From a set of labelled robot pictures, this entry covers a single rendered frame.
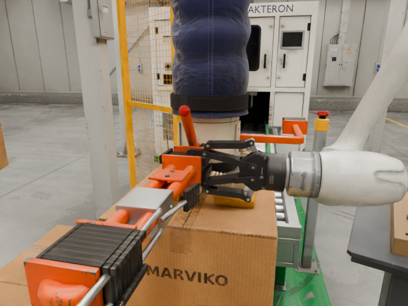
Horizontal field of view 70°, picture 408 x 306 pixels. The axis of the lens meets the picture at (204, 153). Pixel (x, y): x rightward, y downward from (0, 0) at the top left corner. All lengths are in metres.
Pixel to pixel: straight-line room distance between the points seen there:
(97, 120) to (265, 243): 1.80
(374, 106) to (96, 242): 0.63
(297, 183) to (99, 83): 1.81
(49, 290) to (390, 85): 0.69
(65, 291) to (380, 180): 0.50
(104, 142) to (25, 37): 11.28
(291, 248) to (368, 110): 0.84
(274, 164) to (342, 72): 9.56
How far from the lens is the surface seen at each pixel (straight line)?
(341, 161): 0.58
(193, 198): 0.47
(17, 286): 1.30
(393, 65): 0.75
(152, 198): 0.43
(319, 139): 1.84
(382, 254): 1.05
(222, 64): 0.75
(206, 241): 0.66
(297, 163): 0.57
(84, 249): 0.32
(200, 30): 0.75
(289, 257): 1.46
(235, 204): 0.73
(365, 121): 0.77
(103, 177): 2.36
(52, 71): 12.72
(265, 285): 0.70
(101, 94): 2.21
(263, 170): 0.59
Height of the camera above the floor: 1.28
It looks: 16 degrees down
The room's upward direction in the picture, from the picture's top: straight up
